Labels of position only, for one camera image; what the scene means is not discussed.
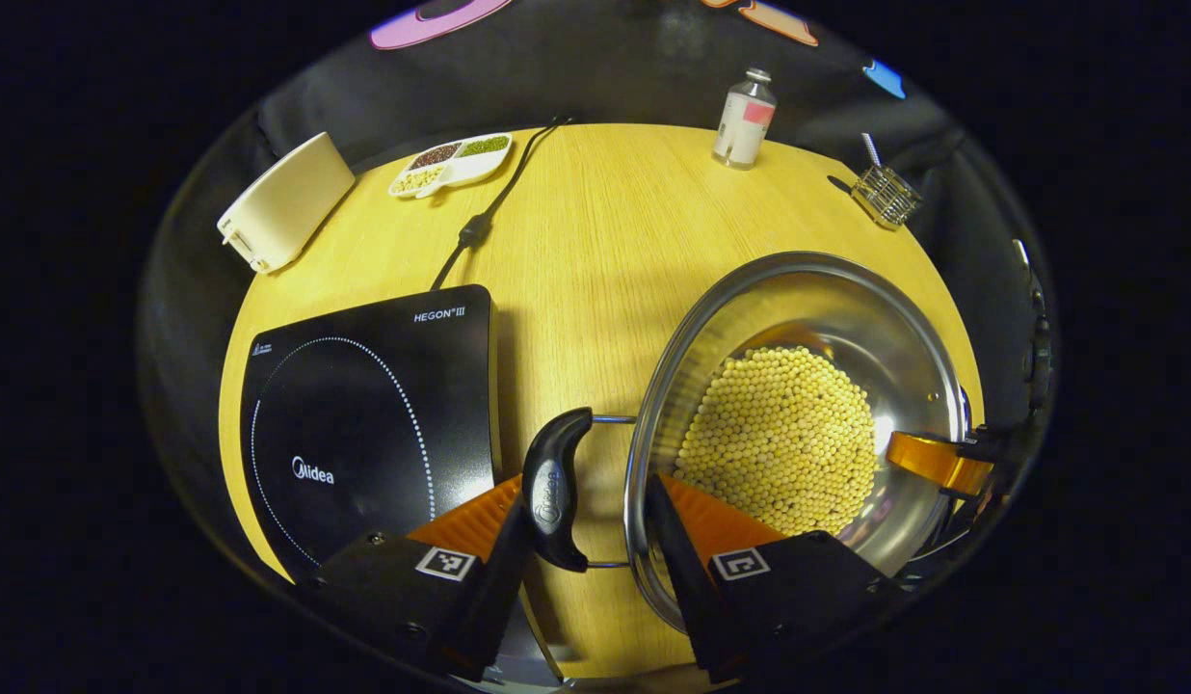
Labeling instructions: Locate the black induction cooktop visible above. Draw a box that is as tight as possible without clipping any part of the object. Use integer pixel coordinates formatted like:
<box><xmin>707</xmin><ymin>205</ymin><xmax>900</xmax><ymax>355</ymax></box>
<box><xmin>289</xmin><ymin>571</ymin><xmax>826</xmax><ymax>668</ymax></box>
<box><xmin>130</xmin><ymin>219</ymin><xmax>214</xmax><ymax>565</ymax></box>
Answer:
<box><xmin>241</xmin><ymin>284</ymin><xmax>505</xmax><ymax>581</ymax></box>

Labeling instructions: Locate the pile of yellow soybeans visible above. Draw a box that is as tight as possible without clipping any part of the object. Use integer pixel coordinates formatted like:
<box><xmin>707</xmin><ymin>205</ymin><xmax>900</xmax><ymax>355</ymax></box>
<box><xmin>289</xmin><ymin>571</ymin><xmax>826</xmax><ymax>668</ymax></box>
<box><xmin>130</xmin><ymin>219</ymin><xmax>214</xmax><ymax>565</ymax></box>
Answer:
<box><xmin>673</xmin><ymin>345</ymin><xmax>878</xmax><ymax>539</ymax></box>

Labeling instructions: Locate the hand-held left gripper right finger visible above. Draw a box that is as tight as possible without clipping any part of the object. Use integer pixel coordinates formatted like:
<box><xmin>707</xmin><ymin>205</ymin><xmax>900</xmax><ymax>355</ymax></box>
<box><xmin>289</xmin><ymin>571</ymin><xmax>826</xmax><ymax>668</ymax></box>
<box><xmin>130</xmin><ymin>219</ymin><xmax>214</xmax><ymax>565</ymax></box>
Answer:
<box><xmin>647</xmin><ymin>472</ymin><xmax>905</xmax><ymax>685</ymax></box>

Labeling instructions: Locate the stainless steel pot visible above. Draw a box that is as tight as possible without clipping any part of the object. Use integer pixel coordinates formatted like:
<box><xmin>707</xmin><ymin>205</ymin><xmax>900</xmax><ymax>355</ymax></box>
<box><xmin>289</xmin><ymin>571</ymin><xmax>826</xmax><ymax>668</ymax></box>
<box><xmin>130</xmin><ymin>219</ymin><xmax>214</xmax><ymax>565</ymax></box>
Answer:
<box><xmin>523</xmin><ymin>253</ymin><xmax>972</xmax><ymax>632</ymax></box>

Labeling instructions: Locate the black power cable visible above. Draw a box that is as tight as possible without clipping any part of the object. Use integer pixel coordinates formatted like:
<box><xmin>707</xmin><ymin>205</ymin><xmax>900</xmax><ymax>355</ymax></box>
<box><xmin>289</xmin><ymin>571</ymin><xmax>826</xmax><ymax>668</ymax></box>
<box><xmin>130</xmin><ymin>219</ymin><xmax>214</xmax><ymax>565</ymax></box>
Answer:
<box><xmin>430</xmin><ymin>116</ymin><xmax>572</xmax><ymax>290</ymax></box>

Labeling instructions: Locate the white divided dish of beans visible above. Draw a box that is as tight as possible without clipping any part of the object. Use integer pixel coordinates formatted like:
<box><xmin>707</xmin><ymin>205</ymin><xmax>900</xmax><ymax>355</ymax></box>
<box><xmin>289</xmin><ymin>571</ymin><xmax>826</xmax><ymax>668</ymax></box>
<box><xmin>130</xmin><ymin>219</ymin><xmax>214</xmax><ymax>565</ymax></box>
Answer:
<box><xmin>388</xmin><ymin>133</ymin><xmax>515</xmax><ymax>200</ymax></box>

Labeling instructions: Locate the wire mesh basket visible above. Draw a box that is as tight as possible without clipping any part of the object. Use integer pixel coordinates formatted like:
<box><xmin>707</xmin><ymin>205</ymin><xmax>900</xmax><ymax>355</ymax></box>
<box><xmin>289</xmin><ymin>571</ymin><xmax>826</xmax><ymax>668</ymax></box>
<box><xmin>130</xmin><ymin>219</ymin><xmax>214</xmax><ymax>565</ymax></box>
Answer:
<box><xmin>851</xmin><ymin>164</ymin><xmax>924</xmax><ymax>230</ymax></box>

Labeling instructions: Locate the clear bottle with pink label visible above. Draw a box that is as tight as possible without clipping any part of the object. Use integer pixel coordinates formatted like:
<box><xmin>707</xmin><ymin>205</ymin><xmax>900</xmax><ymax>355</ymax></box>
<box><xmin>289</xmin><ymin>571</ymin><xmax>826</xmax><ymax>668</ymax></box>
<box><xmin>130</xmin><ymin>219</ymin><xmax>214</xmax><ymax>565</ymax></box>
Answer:
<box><xmin>712</xmin><ymin>67</ymin><xmax>778</xmax><ymax>171</ymax></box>

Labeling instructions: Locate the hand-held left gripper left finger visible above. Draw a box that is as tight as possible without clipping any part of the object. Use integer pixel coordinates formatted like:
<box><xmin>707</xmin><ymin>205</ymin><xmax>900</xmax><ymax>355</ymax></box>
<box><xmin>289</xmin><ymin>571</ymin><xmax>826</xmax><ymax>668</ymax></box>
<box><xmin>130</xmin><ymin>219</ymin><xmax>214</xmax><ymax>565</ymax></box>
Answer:
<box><xmin>316</xmin><ymin>472</ymin><xmax>537</xmax><ymax>681</ymax></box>

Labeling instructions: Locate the white plastic box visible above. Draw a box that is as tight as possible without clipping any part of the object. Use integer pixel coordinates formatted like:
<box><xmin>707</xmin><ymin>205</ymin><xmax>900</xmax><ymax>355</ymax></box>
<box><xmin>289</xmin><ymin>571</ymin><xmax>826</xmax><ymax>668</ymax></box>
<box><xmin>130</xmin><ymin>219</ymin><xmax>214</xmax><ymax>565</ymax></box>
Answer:
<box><xmin>217</xmin><ymin>132</ymin><xmax>357</xmax><ymax>275</ymax></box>

